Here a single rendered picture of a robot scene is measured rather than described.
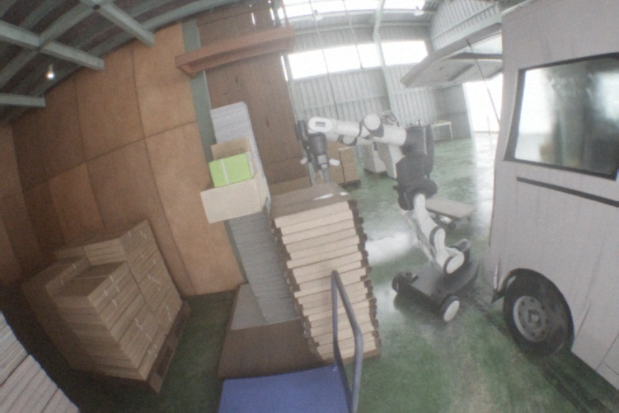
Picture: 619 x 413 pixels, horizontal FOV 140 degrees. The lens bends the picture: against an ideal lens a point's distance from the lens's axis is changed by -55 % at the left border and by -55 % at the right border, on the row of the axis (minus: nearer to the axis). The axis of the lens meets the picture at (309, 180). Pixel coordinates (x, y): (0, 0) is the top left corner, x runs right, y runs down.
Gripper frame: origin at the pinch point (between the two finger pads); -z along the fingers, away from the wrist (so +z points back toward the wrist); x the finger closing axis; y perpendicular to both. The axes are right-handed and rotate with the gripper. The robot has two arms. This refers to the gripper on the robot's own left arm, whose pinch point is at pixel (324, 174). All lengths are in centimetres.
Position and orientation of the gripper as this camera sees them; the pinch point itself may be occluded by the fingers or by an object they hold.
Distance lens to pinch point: 116.2
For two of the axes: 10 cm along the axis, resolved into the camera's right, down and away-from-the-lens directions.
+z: -2.1, -9.6, -1.8
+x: 1.2, 1.6, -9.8
